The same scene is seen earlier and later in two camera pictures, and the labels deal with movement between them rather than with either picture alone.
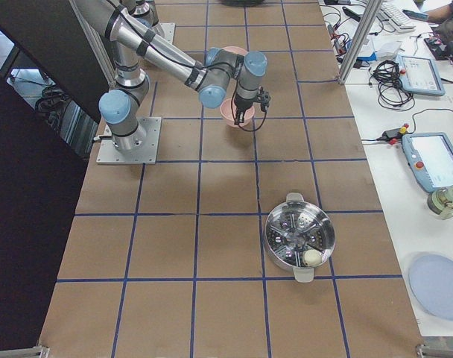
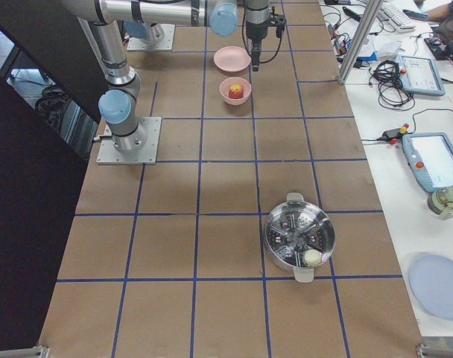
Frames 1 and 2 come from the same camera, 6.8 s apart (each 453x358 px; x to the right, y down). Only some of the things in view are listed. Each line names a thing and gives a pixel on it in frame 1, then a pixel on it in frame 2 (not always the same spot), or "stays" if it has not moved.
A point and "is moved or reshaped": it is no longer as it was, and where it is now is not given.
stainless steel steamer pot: x=295 y=227 stays
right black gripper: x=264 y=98 -> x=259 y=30
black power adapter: x=391 y=133 stays
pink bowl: x=226 y=112 is moved or reshaped
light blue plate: x=438 y=286 stays
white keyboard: x=393 y=16 stays
